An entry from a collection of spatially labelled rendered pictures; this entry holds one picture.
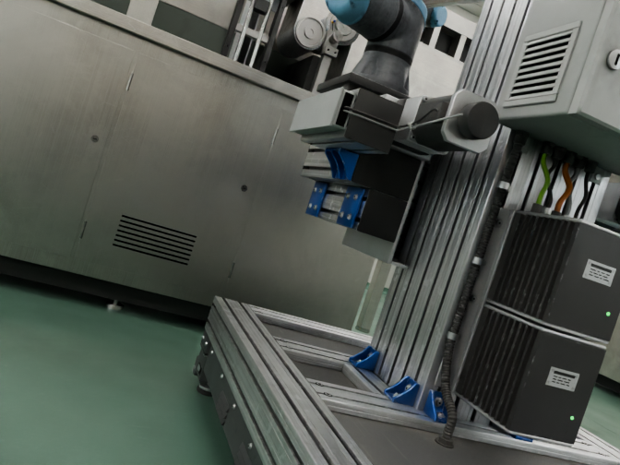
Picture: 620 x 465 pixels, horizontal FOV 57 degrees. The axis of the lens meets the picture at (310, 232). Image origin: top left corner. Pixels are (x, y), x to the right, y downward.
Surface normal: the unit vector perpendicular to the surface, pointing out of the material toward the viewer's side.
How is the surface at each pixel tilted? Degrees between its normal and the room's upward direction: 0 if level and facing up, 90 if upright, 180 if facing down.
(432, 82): 90
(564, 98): 90
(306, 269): 90
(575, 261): 90
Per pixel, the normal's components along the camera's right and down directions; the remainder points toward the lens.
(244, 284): 0.33, 0.14
